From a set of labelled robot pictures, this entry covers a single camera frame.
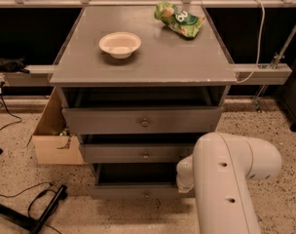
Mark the white paper bowl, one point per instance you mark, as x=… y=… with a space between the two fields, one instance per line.
x=119 y=45

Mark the grey top drawer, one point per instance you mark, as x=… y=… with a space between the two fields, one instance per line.
x=134 y=120

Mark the grey metal rail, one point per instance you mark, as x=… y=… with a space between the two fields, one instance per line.
x=208 y=75

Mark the black cloth bundle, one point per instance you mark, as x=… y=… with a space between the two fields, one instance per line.
x=12 y=65

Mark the grey drawer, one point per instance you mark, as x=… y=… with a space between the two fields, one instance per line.
x=135 y=153
x=136 y=181
x=134 y=120

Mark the cardboard box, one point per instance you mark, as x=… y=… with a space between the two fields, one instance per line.
x=52 y=141

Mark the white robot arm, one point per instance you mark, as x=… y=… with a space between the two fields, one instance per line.
x=217 y=172

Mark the grey bottom drawer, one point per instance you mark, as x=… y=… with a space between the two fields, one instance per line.
x=136 y=181

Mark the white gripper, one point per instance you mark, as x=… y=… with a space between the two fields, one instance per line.
x=183 y=175

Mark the green snack bag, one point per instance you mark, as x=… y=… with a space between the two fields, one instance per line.
x=178 y=20

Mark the grey middle drawer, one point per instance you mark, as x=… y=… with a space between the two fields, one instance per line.
x=135 y=153

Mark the grey drawer cabinet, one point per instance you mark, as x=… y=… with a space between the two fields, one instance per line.
x=160 y=48

